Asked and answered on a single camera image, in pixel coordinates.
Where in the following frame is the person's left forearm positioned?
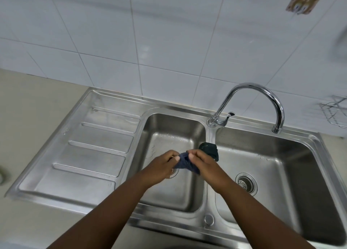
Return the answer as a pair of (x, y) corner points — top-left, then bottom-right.
(46, 173), (152, 249)

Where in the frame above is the dark blue cloth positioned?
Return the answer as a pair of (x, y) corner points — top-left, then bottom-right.
(175, 152), (201, 176)

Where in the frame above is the metal wire wall rack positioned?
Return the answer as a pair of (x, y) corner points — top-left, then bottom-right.
(319, 95), (347, 129)

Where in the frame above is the person's right forearm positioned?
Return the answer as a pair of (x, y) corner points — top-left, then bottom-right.
(214, 180), (316, 249)

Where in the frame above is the metal sink strainer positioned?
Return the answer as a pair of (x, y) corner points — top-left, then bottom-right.
(235, 173), (258, 195)

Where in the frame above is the chrome gooseneck faucet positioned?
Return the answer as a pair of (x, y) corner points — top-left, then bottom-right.
(207, 82), (285, 134)

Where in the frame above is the person's left hand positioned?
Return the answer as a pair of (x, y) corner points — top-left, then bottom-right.
(140, 150), (181, 190)

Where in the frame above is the stainless steel double sink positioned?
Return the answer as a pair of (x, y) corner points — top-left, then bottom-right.
(5, 87), (347, 249)

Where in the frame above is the person's right hand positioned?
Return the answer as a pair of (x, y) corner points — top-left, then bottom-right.
(188, 149), (228, 195)

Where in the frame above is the dark green sponge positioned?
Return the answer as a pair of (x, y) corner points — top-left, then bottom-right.
(199, 142), (219, 162)

